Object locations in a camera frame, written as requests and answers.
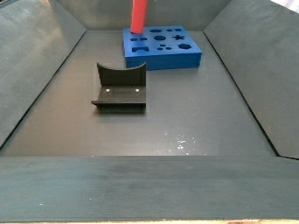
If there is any red rectangular block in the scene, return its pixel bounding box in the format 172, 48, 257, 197
131, 0, 147, 34

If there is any blue foam shape board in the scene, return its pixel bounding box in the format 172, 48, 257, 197
123, 25, 201, 70

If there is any black curved holder stand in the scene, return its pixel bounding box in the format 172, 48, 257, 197
90, 64, 145, 107

